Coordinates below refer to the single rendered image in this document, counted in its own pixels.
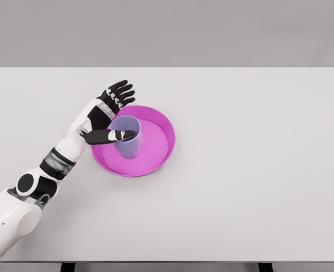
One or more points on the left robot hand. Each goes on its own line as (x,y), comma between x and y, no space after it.
(98,116)

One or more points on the lavender plastic cup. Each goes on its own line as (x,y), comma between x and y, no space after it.
(130,141)

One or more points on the pink round plate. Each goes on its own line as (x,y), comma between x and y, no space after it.
(152,147)

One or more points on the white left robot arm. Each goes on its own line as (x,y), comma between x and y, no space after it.
(19,198)

